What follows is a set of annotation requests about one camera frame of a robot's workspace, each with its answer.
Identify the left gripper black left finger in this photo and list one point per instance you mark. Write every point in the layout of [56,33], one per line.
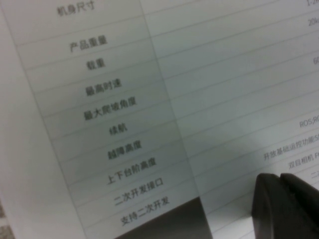
[271,216]

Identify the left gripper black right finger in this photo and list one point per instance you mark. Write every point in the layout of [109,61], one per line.
[304,206]

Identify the robot catalogue book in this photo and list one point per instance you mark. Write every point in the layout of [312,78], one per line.
[199,87]

